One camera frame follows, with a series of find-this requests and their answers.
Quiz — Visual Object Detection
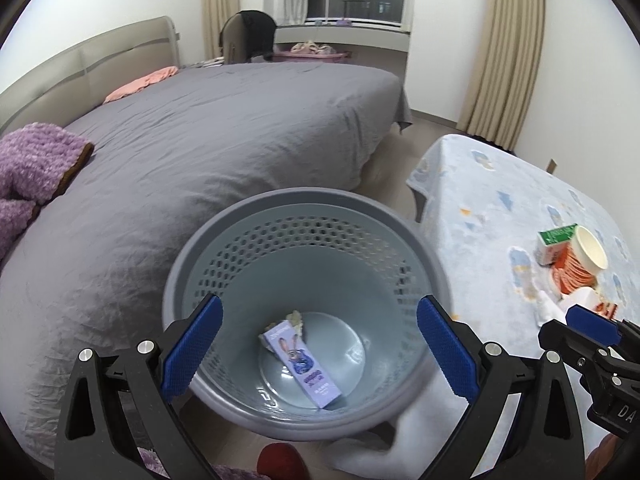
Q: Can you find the pink laundry basket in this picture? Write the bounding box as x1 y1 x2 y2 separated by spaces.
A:
274 49 352 65

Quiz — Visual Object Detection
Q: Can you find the pile of pale clothes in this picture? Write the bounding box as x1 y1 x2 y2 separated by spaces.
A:
291 41 335 56

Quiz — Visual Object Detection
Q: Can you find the brown chair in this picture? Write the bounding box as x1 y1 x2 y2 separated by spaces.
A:
220 12 248 64

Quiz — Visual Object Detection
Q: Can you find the pink pillow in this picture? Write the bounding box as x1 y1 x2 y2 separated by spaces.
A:
103 66 180 104

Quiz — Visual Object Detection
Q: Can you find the crumpled paper scrap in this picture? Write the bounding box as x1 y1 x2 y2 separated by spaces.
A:
267 310 306 342

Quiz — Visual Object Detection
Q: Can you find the beige padded headboard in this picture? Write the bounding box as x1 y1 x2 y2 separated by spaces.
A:
0 16 181 136

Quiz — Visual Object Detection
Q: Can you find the red slipper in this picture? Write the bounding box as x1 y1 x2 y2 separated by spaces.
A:
256 442 301 480

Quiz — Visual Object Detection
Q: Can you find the green and white carton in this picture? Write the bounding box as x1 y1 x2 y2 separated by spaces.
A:
537 223 579 267

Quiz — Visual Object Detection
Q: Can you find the purple fluffy blanket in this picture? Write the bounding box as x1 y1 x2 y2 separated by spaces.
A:
0 122 96 261

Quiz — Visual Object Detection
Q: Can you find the purple cartoon print box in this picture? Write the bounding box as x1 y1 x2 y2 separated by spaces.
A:
259 322 346 408

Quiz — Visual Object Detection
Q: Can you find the grey perforated plastic basket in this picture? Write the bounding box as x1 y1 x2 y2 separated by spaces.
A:
162 187 453 443

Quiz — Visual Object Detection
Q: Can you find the white thin-frame rack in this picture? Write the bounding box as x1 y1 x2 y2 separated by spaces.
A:
321 0 362 22

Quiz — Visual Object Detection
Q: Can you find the orange striped paper cup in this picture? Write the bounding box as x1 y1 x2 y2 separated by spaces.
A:
550 225 609 296

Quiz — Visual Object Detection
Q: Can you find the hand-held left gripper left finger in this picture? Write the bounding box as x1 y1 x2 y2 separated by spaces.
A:
54 294 224 480

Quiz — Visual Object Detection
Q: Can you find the bed with grey sheet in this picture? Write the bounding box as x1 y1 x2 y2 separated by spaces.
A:
0 62 413 466

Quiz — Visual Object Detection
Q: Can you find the beige curtain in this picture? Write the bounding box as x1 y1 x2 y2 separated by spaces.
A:
457 0 547 153
200 0 242 59

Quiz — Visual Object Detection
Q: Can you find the light blue printed blanket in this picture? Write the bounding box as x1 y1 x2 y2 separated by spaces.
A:
406 134 640 461

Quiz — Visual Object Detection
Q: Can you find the black garment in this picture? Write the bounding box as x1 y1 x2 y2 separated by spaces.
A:
239 10 278 59

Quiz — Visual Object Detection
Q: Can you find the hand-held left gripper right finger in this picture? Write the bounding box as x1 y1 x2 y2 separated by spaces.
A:
416 294 586 480

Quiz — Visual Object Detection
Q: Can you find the purple fluffy cloth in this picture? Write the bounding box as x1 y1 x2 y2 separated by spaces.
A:
135 447 261 480

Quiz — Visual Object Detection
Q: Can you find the white window sill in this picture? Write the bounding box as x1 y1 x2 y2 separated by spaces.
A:
274 21 412 59

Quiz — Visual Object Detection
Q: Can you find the white playing card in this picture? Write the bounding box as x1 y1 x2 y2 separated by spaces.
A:
562 286 623 322

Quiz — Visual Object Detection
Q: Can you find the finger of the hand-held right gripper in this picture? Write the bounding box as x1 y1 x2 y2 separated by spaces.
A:
566 304 640 348
538 319 603 378

